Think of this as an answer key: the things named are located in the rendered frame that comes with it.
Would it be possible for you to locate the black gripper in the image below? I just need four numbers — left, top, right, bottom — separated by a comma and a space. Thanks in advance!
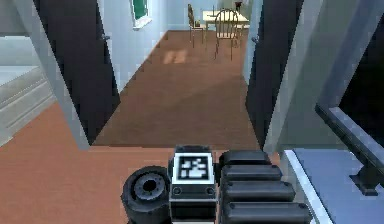
120, 165, 172, 224

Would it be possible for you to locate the grey television set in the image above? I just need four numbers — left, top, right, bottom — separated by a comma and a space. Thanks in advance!
314, 13, 384, 197

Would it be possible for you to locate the dark room door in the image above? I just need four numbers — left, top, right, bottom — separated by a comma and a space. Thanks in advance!
32, 0, 122, 146
245, 0, 305, 150

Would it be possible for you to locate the wooden spindle chair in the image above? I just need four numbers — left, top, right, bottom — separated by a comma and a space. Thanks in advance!
213, 8, 242, 62
186, 3, 205, 49

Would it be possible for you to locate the pale blue television stand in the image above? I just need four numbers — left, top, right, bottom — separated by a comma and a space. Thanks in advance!
283, 147, 384, 224

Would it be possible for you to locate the pale dining table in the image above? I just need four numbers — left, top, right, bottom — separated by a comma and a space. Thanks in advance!
201, 9, 251, 32

